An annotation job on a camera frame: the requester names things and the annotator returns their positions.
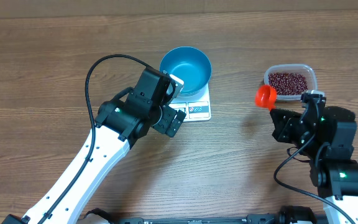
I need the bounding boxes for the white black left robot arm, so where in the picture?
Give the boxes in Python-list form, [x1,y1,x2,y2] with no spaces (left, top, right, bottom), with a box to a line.
[3,87,186,223]

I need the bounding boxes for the white digital kitchen scale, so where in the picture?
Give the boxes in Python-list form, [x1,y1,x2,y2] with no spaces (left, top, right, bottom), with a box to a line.
[170,85,211,122]

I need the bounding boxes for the red adzuki beans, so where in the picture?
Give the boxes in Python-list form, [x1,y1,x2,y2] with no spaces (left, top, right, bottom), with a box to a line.
[268,72,308,95]

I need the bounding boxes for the blue plastic bowl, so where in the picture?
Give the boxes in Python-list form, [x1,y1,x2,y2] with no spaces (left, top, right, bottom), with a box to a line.
[160,46,212,96]

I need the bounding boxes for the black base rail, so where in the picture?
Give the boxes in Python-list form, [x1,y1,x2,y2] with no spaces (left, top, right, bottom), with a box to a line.
[77,205,329,224]

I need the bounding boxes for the clear plastic food container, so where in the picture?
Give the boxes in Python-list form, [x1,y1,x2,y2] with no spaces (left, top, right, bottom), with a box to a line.
[263,63,318,101]

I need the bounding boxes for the red plastic scoop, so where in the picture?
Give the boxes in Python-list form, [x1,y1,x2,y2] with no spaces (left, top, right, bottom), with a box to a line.
[254,85,277,111]

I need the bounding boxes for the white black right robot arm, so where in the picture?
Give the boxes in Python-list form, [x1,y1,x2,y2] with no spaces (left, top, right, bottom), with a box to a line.
[270,106,358,223]

